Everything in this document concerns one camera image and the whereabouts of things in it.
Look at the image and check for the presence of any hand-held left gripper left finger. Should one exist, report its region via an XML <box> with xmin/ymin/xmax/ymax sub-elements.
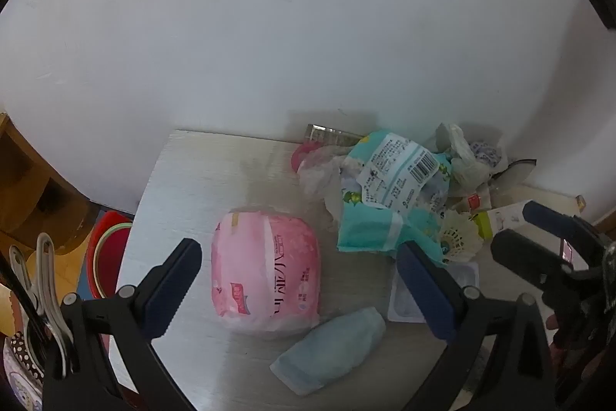
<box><xmin>43</xmin><ymin>238</ymin><xmax>213</xmax><ymax>411</ymax></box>

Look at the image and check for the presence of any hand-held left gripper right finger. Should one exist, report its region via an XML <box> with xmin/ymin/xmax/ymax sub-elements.
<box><xmin>395</xmin><ymin>240</ymin><xmax>559</xmax><ymax>411</ymax></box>

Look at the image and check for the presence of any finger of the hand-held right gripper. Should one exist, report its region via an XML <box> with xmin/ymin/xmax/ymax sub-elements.
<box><xmin>490</xmin><ymin>229</ymin><xmax>591</xmax><ymax>297</ymax></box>
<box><xmin>522</xmin><ymin>200</ymin><xmax>611</xmax><ymax>257</ymax></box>

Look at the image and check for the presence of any white plastic tray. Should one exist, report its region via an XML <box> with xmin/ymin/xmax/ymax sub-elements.
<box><xmin>387</xmin><ymin>261</ymin><xmax>481</xmax><ymax>324</ymax></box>

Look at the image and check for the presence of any white feather shuttlecock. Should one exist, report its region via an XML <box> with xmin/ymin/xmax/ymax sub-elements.
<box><xmin>435</xmin><ymin>211</ymin><xmax>483</xmax><ymax>265</ymax></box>

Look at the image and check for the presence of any red bin with green rim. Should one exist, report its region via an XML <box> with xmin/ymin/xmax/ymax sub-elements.
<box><xmin>87</xmin><ymin>210</ymin><xmax>136</xmax><ymax>301</ymax></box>

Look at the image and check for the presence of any white plastic bag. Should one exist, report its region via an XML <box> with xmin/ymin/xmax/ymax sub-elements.
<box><xmin>435</xmin><ymin>123</ymin><xmax>492</xmax><ymax>195</ymax></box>

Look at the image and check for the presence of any pink plastic packet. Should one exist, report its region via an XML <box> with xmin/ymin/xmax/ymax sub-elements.
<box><xmin>211</xmin><ymin>206</ymin><xmax>322</xmax><ymax>341</ymax></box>

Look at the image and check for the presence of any teal printed plastic wrapper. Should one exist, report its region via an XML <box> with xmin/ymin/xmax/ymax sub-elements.
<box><xmin>337</xmin><ymin>129</ymin><xmax>453</xmax><ymax>267</ymax></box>

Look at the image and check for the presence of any green white carton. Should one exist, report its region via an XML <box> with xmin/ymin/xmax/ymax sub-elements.
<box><xmin>474</xmin><ymin>199</ymin><xmax>535</xmax><ymax>241</ymax></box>

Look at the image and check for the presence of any small clear bottle red label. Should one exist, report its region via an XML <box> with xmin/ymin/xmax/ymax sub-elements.
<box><xmin>452</xmin><ymin>192</ymin><xmax>492</xmax><ymax>214</ymax></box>

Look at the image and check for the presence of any wooden furniture panel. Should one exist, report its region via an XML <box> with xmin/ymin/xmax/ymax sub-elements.
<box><xmin>592</xmin><ymin>208</ymin><xmax>616</xmax><ymax>239</ymax></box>

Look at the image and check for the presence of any blue printed white bag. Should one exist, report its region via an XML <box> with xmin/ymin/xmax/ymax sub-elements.
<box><xmin>469</xmin><ymin>140</ymin><xmax>508</xmax><ymax>173</ymax></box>

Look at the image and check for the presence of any metal spring clip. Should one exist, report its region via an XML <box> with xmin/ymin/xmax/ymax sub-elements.
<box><xmin>8</xmin><ymin>232</ymin><xmax>75</xmax><ymax>380</ymax></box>

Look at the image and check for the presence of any polka dot bedding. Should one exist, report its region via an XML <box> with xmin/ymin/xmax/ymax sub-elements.
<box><xmin>2</xmin><ymin>329</ymin><xmax>44</xmax><ymax>411</ymax></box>

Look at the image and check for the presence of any clear plastic bag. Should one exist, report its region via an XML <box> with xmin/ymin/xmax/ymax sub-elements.
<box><xmin>297</xmin><ymin>145</ymin><xmax>359</xmax><ymax>219</ymax></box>

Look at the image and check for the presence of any wooden desk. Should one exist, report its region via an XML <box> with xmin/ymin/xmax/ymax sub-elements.
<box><xmin>0</xmin><ymin>112</ymin><xmax>92</xmax><ymax>255</ymax></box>

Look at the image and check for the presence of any pink lip-shaped item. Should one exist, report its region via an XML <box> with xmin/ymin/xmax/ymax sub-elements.
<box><xmin>290</xmin><ymin>142</ymin><xmax>322</xmax><ymax>173</ymax></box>

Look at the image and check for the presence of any silver metallic tube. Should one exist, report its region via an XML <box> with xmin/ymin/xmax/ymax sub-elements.
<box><xmin>303</xmin><ymin>123</ymin><xmax>367</xmax><ymax>147</ymax></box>

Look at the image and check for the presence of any black cable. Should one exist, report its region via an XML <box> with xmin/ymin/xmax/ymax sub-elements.
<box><xmin>0</xmin><ymin>254</ymin><xmax>54</xmax><ymax>339</ymax></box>

